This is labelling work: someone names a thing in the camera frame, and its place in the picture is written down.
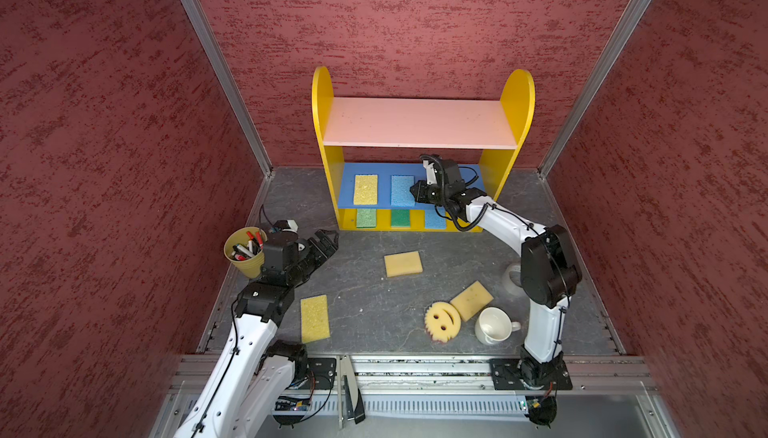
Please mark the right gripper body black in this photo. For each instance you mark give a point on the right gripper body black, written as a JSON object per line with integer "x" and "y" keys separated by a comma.
{"x": 432, "y": 193}

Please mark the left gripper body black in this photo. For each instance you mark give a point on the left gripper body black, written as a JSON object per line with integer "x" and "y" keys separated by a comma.
{"x": 310, "y": 258}

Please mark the blue sponge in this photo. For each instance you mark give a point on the blue sponge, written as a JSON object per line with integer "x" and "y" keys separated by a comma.
{"x": 434, "y": 221}
{"x": 401, "y": 196}

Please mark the tan sponge green scrub back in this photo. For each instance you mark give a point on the tan sponge green scrub back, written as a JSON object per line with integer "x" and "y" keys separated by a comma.
{"x": 400, "y": 218}

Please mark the green cellulose sponge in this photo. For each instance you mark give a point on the green cellulose sponge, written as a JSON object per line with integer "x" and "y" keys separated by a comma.
{"x": 366, "y": 218}

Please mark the yellow cellulose sponge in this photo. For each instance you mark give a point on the yellow cellulose sponge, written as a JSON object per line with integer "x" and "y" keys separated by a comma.
{"x": 315, "y": 324}
{"x": 365, "y": 190}

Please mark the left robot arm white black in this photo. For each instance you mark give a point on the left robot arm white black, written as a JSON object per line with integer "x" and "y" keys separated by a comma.
{"x": 254, "y": 369}

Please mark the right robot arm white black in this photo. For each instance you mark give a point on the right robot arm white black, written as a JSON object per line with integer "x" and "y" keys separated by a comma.
{"x": 549, "y": 269}

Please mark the yellow shelf with coloured boards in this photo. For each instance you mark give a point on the yellow shelf with coloured boards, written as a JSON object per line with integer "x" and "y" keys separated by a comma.
{"x": 498, "y": 129}

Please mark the yellow-green pen cup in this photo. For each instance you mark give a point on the yellow-green pen cup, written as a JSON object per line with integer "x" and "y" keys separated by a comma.
{"x": 244, "y": 249}

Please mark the tan sponge middle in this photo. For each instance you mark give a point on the tan sponge middle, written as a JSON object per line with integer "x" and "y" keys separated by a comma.
{"x": 403, "y": 264}

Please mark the tan sponge near mug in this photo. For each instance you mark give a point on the tan sponge near mug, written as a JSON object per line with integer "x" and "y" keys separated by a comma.
{"x": 471, "y": 300}

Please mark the clear tape roll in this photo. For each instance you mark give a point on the clear tape roll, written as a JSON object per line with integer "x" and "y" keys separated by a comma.
{"x": 511, "y": 278}

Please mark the smiley face yellow sponge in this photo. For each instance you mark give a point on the smiley face yellow sponge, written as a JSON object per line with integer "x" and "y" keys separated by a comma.
{"x": 442, "y": 322}

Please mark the white mug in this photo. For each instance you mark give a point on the white mug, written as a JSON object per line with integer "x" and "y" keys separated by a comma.
{"x": 493, "y": 326}

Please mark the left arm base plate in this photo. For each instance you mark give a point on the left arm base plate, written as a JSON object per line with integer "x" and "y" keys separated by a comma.
{"x": 318, "y": 373}

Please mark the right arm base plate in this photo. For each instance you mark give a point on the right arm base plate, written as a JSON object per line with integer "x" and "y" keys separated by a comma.
{"x": 528, "y": 375}

